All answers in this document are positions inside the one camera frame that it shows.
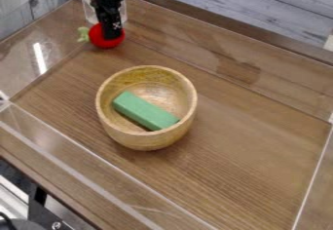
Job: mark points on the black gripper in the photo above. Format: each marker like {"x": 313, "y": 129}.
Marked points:
{"x": 108, "y": 17}

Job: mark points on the red knitted apple toy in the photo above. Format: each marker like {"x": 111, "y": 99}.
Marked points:
{"x": 92, "y": 35}

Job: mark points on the wooden bowl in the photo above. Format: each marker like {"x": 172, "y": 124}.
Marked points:
{"x": 163, "y": 87}

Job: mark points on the green rectangular block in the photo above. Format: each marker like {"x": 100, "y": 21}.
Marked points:
{"x": 144, "y": 113}

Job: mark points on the clear acrylic tray walls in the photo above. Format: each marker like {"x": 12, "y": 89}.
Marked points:
{"x": 188, "y": 130}

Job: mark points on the black table frame bracket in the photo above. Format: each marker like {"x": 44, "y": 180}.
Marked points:
{"x": 40, "y": 215}

